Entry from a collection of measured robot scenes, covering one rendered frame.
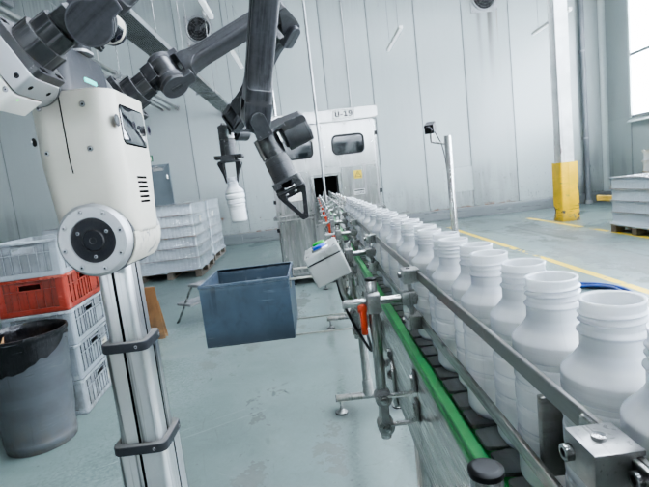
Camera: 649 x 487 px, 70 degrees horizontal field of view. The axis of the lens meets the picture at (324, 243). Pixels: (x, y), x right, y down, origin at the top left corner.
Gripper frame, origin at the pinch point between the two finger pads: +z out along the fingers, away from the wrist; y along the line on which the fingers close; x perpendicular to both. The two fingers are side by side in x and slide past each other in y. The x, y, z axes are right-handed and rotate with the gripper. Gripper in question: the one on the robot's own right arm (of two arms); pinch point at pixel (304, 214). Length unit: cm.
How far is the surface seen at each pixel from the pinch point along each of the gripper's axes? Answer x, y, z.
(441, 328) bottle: -11, -51, 18
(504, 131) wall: -471, 1024, 92
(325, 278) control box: 1.6, -10.0, 13.4
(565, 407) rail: -12, -81, 13
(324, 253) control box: -0.6, -10.0, 8.6
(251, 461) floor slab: 79, 98, 97
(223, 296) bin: 40, 50, 15
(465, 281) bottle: -15, -57, 11
